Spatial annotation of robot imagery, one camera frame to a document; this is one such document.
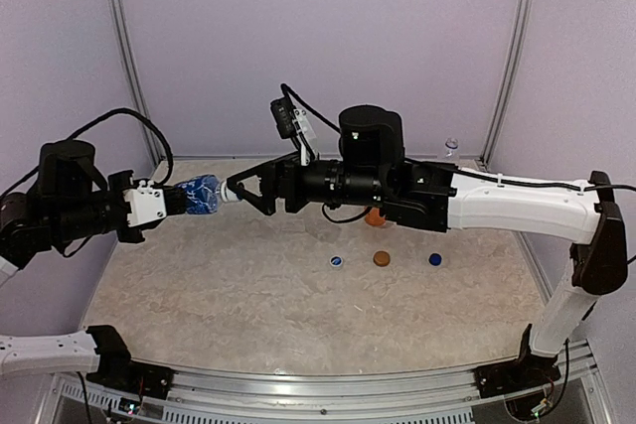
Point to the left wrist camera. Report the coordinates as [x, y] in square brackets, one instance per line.
[148, 202]

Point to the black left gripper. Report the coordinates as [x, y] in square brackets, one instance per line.
[132, 236]

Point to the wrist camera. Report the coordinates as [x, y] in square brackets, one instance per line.
[148, 202]
[293, 124]

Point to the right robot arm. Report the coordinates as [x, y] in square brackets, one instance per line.
[374, 172]

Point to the small blue bottle white cap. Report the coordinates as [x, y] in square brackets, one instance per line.
[201, 194]

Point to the blue label clear bottle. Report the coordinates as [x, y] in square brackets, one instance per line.
[451, 150]

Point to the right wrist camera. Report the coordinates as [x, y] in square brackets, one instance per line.
[293, 124]

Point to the white Pocari Sweat cap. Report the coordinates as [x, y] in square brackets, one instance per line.
[336, 261]

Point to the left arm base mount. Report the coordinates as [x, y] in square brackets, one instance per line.
[131, 374]

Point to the aluminium front rail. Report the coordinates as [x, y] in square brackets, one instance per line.
[447, 395]

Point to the aluminium frame post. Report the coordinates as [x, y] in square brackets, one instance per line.
[505, 90]
[128, 62]

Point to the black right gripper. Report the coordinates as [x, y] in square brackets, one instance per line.
[270, 181]

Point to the right aluminium frame post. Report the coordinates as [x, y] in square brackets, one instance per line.
[505, 90]

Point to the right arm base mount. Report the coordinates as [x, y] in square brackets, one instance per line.
[524, 371]

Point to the left aluminium frame post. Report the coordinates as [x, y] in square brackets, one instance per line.
[128, 62]

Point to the orange juice bottle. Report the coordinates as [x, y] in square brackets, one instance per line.
[375, 218]

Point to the brown bottle cap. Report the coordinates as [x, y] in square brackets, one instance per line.
[381, 258]

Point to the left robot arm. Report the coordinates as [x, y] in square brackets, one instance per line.
[70, 200]

